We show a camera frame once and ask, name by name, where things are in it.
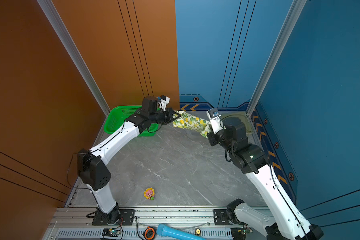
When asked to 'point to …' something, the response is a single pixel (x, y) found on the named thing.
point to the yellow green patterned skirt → (187, 121)
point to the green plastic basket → (117, 115)
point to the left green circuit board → (110, 232)
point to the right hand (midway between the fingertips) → (209, 124)
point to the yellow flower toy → (149, 193)
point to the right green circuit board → (248, 231)
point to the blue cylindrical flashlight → (162, 229)
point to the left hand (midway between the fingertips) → (181, 113)
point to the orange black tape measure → (149, 233)
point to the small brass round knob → (198, 231)
